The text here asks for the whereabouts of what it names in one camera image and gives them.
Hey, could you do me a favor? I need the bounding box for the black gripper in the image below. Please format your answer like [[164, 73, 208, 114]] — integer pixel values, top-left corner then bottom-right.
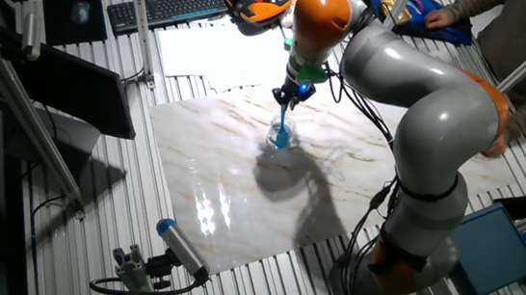
[[270, 75, 318, 114]]

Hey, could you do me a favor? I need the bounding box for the blue stirring rod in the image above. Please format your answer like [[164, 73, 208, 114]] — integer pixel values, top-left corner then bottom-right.
[[274, 104, 293, 149]]

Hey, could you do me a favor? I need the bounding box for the clear glass beaker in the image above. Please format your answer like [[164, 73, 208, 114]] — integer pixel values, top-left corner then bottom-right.
[[265, 113, 302, 152]]

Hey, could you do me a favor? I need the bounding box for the bare hand on blue bag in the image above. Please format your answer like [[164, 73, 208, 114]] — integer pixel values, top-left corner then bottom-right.
[[422, 6, 453, 33]]

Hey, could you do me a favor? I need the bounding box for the bare hand resting on table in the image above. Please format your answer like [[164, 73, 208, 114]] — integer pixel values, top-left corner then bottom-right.
[[482, 132, 509, 160]]

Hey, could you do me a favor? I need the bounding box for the white paper sheet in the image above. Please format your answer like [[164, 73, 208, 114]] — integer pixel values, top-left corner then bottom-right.
[[202, 64, 291, 100], [153, 16, 295, 89]]

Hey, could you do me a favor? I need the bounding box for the white plush toy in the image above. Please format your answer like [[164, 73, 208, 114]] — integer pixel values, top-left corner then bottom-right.
[[278, 4, 298, 30]]

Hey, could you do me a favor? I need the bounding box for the marble pattern mat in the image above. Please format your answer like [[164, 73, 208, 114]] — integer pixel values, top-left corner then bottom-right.
[[134, 57, 526, 295]]

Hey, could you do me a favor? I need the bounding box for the gold wrapped box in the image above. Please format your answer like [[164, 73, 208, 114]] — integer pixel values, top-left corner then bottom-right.
[[379, 0, 414, 27]]

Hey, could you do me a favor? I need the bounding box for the black computer keyboard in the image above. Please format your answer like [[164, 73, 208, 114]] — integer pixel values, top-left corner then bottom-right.
[[103, 0, 232, 47]]

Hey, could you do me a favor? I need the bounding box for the blue bag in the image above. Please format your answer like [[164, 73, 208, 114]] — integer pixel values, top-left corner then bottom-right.
[[366, 0, 478, 47]]

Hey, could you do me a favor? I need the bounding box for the black flat monitor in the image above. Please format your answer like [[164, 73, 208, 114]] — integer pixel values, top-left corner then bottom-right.
[[6, 40, 145, 141]]

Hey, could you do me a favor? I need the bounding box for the grey computer mouse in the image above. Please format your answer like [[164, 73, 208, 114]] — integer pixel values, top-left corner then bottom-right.
[[69, 0, 92, 26]]

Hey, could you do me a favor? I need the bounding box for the grey monitor base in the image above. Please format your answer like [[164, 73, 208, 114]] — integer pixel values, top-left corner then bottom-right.
[[5, 103, 104, 168]]

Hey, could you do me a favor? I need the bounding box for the black mouse pad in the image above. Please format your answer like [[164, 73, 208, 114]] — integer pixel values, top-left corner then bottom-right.
[[37, 0, 113, 52]]

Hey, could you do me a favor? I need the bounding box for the black smartphone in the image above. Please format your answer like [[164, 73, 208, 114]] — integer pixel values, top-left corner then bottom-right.
[[490, 192, 526, 222]]

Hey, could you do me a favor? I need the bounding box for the blue box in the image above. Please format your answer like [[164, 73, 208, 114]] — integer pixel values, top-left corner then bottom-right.
[[444, 198, 526, 295]]

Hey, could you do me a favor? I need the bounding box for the long slanted aluminium bar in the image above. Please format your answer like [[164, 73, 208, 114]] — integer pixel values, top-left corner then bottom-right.
[[0, 14, 105, 222]]

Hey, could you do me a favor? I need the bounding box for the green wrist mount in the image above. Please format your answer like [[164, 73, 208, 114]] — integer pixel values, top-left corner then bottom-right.
[[279, 37, 333, 87]]

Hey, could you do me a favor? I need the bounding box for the slim aluminium upright post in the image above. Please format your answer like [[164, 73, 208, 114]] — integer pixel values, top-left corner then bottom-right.
[[383, 0, 414, 30]]

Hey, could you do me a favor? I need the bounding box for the grey camera with blue cap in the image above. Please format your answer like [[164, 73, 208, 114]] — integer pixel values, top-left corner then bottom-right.
[[151, 217, 216, 283]]

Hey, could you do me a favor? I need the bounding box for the black camera clamp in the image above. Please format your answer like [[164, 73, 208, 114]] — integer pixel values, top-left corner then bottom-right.
[[142, 247, 182, 293]]

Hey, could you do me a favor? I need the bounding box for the aluminium camera mount profile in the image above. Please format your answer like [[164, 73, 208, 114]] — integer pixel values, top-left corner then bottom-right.
[[108, 242, 170, 295]]

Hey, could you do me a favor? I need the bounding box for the black camera cable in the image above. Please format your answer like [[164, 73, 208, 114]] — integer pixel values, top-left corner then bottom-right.
[[88, 266, 211, 295]]

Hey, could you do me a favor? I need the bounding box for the small grey pole camera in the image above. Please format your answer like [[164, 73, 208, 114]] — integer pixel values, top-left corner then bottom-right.
[[19, 11, 45, 62]]

